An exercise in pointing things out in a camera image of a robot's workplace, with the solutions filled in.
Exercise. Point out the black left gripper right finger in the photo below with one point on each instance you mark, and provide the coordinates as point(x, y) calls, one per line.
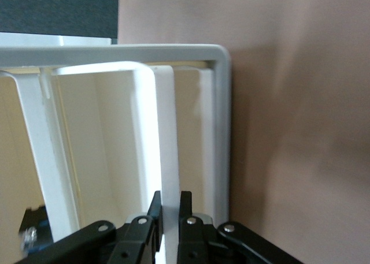
point(196, 241)

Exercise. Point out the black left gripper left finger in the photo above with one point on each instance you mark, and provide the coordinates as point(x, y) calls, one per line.
point(136, 241)

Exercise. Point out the white drawer cabinet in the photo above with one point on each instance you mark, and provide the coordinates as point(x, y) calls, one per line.
point(173, 51)

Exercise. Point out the brown table cover sheet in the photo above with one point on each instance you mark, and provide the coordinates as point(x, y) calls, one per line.
point(289, 102)

